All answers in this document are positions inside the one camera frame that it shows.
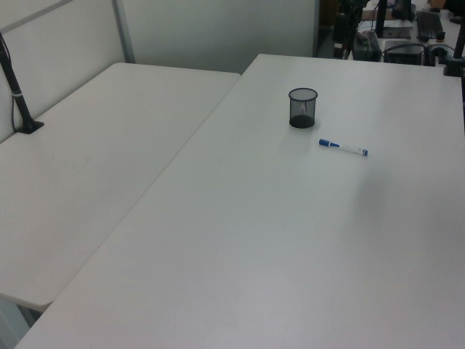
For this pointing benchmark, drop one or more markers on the blue and white marker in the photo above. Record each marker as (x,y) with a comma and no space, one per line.
(343,147)

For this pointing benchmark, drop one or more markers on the black mesh pen cup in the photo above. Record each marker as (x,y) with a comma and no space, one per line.
(301,121)

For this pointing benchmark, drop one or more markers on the white side table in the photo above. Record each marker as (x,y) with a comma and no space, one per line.
(109,145)

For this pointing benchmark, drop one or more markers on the black hanging box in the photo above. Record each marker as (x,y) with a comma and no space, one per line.
(340,29)

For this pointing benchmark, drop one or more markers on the black device with green light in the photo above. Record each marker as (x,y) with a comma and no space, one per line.
(367,49)

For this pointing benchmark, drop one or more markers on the black box device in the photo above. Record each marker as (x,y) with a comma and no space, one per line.
(403,54)

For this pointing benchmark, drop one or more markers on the black monitor stand pole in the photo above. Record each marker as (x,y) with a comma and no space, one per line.
(381,18)

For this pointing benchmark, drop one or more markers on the black keyboard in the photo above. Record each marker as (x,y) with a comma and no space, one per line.
(428,25)

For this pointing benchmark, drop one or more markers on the grey metal partition post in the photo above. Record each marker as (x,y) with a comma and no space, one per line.
(125,32)

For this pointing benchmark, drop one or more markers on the black camera stand pole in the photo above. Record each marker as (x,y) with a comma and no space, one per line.
(20,103)

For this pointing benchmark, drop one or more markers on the black clamp mount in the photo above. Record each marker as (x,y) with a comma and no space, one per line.
(452,67)

